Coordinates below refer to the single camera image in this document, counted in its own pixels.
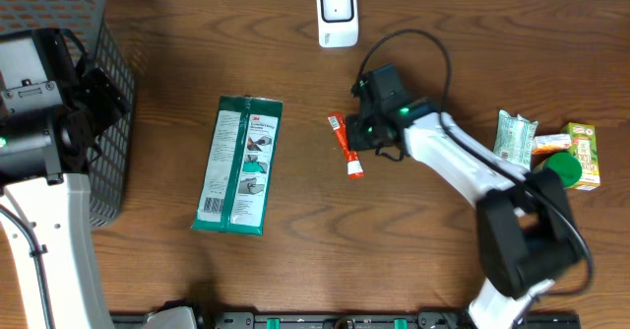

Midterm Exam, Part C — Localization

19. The red Nescafe coffee stick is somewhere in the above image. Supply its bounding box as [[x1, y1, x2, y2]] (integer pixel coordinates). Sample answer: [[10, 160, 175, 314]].
[[327, 112, 364, 179]]

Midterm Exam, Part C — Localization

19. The green white package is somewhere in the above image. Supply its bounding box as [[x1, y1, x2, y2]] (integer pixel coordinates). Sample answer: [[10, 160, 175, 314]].
[[191, 96, 284, 236]]

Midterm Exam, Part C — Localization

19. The light blue wipes pack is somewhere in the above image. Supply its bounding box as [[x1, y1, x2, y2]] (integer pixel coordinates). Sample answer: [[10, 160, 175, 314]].
[[493, 110, 538, 169]]

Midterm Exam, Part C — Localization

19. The orange snack packet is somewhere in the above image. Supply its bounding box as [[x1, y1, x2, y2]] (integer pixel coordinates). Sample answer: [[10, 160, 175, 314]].
[[532, 133, 572, 155]]

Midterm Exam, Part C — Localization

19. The green lid jar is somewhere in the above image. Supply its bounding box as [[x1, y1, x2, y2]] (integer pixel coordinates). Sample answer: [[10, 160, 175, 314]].
[[533, 152, 583, 188]]

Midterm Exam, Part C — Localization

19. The green tea carton box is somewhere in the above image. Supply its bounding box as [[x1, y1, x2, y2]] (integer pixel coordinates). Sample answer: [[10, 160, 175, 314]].
[[562, 122, 600, 191]]

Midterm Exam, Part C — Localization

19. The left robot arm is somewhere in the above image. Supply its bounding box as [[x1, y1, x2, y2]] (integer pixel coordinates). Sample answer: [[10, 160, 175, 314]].
[[1, 28, 131, 328]]

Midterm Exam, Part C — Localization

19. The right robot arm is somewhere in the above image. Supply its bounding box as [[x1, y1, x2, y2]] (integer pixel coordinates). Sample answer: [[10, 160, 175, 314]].
[[345, 99, 593, 328]]

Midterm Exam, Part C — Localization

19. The grey plastic mesh basket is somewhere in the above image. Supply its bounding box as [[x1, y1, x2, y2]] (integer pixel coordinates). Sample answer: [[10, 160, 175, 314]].
[[1, 0, 137, 228]]

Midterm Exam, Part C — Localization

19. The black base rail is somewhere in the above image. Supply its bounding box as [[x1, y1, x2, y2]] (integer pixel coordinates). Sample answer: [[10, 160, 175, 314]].
[[112, 309, 582, 329]]

